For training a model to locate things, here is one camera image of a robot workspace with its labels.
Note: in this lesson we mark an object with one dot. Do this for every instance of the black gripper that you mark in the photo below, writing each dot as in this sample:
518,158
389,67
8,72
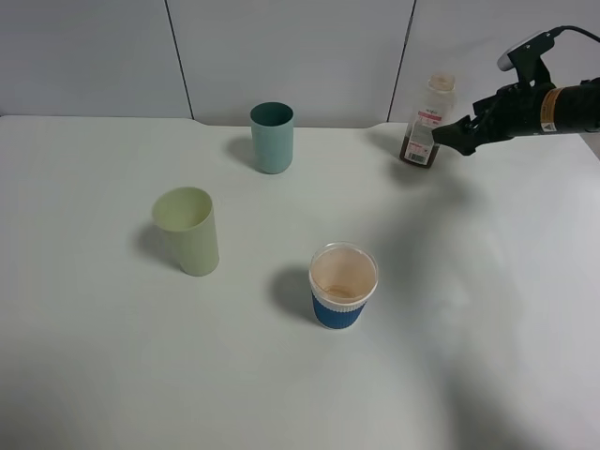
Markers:
513,111

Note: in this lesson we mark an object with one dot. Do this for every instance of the plastic drink bottle brown liquid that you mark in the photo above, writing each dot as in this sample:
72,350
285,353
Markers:
431,110

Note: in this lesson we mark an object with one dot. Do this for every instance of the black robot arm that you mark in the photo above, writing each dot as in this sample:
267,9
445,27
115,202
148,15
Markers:
567,110

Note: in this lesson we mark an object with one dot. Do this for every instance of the clear cup with blue sleeve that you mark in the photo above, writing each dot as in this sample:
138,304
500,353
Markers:
342,277

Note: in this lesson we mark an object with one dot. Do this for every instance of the teal plastic cup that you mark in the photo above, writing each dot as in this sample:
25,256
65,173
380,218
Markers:
272,136

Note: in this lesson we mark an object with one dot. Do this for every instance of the light green plastic cup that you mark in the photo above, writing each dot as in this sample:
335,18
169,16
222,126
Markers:
186,218

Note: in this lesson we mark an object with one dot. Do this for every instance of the white wrist camera on mount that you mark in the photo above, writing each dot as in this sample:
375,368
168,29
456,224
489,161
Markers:
526,59

